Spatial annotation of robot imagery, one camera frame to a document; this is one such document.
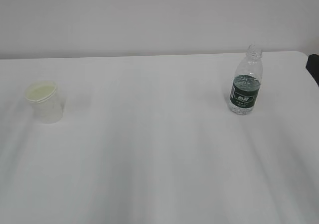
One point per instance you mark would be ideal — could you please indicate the clear water bottle green label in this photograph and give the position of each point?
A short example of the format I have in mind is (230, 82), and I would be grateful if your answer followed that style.
(247, 81)

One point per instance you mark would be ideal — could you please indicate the black object at table edge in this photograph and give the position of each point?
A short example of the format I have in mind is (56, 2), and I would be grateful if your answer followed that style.
(312, 67)

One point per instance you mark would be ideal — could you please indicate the white paper cup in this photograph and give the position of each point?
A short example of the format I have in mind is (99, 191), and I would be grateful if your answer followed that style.
(45, 102)

